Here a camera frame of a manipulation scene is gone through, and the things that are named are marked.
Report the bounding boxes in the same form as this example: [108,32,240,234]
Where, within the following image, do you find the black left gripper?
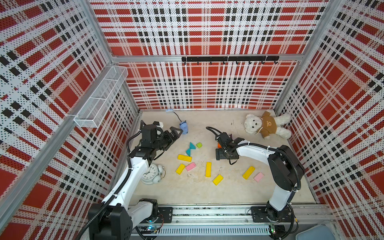
[152,127,183,152]

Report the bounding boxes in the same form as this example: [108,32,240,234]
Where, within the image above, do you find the pink block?
[186,163,197,172]
[254,172,265,183]

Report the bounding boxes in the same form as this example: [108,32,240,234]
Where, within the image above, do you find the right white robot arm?
[216,132,305,223]

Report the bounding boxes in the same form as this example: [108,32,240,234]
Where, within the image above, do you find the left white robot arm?
[76,121,183,240]

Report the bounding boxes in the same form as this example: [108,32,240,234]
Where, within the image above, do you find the blue plastic toy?
[179,121,189,135]

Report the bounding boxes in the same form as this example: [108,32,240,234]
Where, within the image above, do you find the yellow upright block centre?
[205,162,212,178]

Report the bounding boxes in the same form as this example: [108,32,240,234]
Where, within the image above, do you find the yellow block right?
[242,166,255,180]

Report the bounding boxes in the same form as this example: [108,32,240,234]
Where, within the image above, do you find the yellow block bottom centre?
[213,175,224,186]

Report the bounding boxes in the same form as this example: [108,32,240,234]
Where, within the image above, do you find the yellow block upper left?
[177,155,192,162]

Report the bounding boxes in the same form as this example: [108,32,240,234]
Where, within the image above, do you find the yellow block lower left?
[176,164,186,175]

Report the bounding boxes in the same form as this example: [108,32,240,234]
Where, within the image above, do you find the white teddy bear brown hoodie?
[244,111,292,140]

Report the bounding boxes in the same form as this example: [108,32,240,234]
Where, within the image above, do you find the white twin-bell alarm clock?
[141,164,166,185]

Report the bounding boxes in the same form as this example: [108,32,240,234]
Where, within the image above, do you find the grey bin bottom right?
[296,225,336,240]

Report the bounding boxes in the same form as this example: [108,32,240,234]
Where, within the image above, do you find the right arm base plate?
[251,206,293,224]

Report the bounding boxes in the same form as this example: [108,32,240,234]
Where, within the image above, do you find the black wall hook rail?
[181,56,280,63]

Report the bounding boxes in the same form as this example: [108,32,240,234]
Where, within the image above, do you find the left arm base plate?
[148,207,174,224]

